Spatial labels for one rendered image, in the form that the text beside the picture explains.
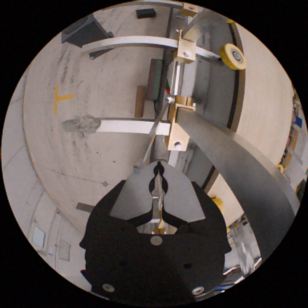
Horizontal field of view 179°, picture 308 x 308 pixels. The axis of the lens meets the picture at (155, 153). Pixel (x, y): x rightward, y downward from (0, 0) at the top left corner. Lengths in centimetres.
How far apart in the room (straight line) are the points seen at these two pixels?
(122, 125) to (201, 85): 41
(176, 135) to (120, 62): 104
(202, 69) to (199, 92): 13
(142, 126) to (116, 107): 91
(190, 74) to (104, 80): 87
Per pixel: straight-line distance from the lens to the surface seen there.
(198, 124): 15
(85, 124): 29
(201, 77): 56
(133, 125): 26
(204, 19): 26
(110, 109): 117
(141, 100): 103
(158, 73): 41
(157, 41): 33
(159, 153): 47
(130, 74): 114
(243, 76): 34
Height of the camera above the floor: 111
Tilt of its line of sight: 59 degrees down
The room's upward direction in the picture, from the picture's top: 170 degrees clockwise
